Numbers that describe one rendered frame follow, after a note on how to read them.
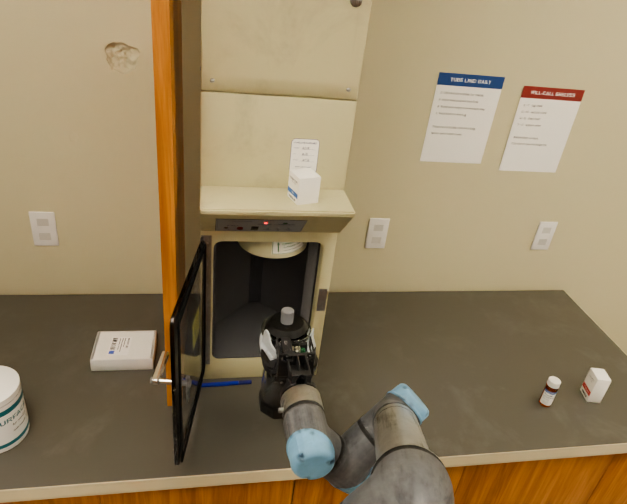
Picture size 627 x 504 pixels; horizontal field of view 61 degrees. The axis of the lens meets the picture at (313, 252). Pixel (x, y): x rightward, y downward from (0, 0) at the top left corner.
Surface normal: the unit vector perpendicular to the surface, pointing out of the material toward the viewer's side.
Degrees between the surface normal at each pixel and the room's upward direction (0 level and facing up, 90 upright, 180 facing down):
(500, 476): 90
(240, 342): 0
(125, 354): 0
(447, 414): 0
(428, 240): 90
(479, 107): 90
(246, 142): 90
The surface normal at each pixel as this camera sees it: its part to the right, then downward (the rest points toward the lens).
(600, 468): 0.17, 0.51
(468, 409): 0.11, -0.86
